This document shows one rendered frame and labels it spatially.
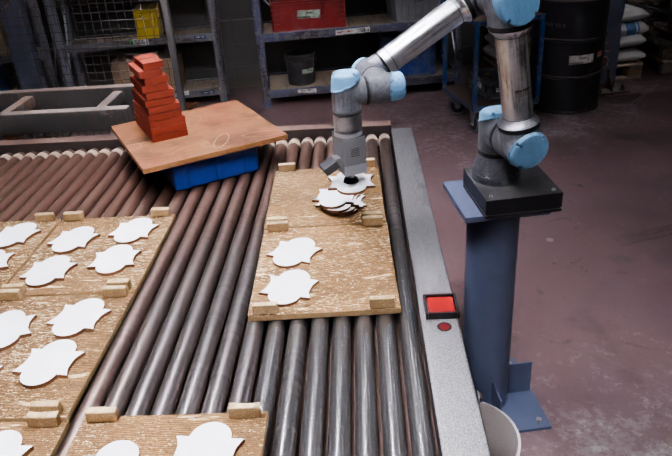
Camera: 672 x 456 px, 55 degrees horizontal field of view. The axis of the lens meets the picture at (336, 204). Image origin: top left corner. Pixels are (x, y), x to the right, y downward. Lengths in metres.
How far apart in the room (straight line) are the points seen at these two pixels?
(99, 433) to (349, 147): 0.89
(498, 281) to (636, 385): 0.84
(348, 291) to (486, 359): 0.97
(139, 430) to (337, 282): 0.58
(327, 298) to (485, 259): 0.78
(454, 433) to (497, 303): 1.08
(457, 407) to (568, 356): 1.64
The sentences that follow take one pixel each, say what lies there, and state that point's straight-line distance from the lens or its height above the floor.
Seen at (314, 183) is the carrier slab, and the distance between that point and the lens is 2.10.
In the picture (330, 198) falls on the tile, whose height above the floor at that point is 0.97.
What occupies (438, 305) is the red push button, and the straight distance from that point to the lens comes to 1.52.
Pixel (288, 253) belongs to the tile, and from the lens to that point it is 1.71.
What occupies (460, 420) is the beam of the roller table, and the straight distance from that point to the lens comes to 1.27.
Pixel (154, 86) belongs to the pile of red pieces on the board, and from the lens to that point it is 2.29.
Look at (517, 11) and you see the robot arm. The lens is 1.74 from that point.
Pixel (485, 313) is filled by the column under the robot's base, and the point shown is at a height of 0.46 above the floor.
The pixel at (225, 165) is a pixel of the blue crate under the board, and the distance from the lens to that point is 2.23.
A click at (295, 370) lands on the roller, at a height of 0.92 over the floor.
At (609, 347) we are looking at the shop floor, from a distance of 2.99.
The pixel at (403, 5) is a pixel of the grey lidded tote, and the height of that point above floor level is 0.78.
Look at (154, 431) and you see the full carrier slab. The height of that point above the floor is 0.94.
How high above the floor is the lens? 1.81
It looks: 27 degrees down
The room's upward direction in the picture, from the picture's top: 4 degrees counter-clockwise
